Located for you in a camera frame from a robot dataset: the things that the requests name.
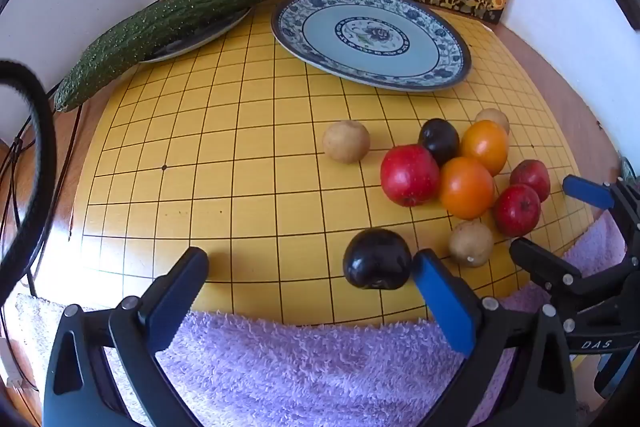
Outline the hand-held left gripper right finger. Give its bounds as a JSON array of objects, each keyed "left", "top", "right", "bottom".
[{"left": 411, "top": 249, "right": 581, "bottom": 427}]

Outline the long green cucumber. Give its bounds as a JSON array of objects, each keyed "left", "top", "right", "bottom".
[{"left": 53, "top": 0, "right": 333, "bottom": 112}]

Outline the white terry towel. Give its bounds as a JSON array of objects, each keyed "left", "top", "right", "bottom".
[{"left": 15, "top": 292, "right": 151, "bottom": 427}]

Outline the dark purple plum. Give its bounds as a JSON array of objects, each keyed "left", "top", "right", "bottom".
[
  {"left": 417, "top": 118, "right": 461, "bottom": 166},
  {"left": 342, "top": 228, "right": 413, "bottom": 291}
]

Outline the blue and white patterned plate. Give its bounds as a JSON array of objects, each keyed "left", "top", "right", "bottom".
[{"left": 271, "top": 0, "right": 472, "bottom": 94}]

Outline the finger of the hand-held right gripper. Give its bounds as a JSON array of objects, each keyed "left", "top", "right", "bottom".
[
  {"left": 509, "top": 238, "right": 640, "bottom": 308},
  {"left": 562, "top": 174, "right": 640, "bottom": 233}
]

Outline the small red apple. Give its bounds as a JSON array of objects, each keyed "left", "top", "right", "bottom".
[
  {"left": 492, "top": 183, "right": 542, "bottom": 238},
  {"left": 509, "top": 159, "right": 552, "bottom": 202}
]

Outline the yellow grid game board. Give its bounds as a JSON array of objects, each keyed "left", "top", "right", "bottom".
[{"left": 70, "top": 4, "right": 598, "bottom": 325}]

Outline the small dark-rimmed plate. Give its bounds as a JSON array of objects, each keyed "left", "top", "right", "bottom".
[{"left": 140, "top": 4, "right": 256, "bottom": 64}]

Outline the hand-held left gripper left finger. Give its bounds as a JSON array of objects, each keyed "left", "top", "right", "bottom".
[{"left": 42, "top": 247, "right": 211, "bottom": 427}]

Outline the purple terry towel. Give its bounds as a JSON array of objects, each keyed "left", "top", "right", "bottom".
[{"left": 155, "top": 212, "right": 628, "bottom": 427}]

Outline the large red apple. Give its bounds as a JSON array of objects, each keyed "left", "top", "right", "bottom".
[{"left": 380, "top": 144, "right": 442, "bottom": 208}]

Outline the thin black cable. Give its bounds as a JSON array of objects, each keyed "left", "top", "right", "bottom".
[{"left": 0, "top": 87, "right": 86, "bottom": 298}]

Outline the orange persimmon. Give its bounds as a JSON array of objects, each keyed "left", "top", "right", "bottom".
[
  {"left": 459, "top": 119, "right": 509, "bottom": 178},
  {"left": 439, "top": 156, "right": 497, "bottom": 220}
]

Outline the thick black cable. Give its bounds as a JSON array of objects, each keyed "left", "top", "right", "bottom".
[{"left": 0, "top": 59, "right": 57, "bottom": 305}]

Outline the tan kiwi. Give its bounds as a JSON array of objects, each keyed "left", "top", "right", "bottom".
[
  {"left": 474, "top": 108, "right": 511, "bottom": 135},
  {"left": 321, "top": 119, "right": 372, "bottom": 165},
  {"left": 447, "top": 220, "right": 495, "bottom": 268}
]

